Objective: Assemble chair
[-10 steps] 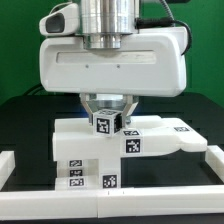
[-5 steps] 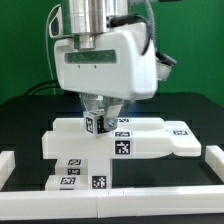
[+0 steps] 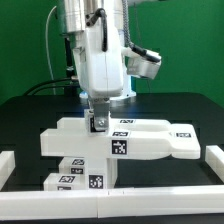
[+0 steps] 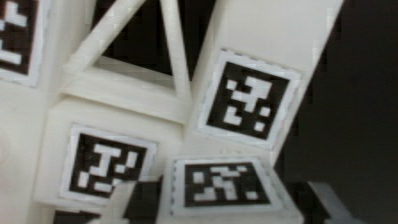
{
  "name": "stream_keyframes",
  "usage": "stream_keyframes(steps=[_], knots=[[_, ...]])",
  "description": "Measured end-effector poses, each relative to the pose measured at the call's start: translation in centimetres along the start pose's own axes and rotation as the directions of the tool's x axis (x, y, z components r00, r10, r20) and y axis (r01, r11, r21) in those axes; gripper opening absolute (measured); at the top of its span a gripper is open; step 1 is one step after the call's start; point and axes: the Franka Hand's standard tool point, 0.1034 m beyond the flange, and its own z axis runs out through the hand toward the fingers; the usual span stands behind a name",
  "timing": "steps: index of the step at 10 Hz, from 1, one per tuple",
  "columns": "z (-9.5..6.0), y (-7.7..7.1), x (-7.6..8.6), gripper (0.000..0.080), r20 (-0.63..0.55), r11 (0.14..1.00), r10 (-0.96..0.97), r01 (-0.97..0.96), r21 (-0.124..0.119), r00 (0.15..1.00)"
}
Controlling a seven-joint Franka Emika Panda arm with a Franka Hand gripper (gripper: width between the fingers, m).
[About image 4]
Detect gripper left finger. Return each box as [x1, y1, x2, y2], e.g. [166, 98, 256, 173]
[52, 180, 162, 224]

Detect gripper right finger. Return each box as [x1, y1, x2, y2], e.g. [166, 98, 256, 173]
[287, 181, 368, 224]

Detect white tagged cube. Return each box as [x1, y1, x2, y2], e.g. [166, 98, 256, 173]
[157, 156, 304, 224]

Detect white chair back frame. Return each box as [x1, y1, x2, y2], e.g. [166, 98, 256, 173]
[0, 0, 345, 224]

